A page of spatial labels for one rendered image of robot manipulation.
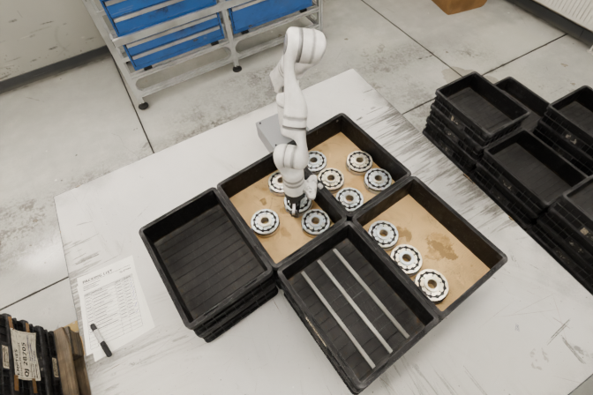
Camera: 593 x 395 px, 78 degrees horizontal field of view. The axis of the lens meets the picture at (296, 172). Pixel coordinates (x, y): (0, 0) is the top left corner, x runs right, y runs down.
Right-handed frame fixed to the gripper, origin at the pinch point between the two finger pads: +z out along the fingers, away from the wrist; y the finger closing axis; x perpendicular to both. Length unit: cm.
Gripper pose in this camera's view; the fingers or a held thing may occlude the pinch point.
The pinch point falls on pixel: (296, 208)
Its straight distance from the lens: 135.6
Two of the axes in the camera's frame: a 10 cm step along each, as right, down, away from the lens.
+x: 9.9, 0.6, -1.1
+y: -1.1, 8.1, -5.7
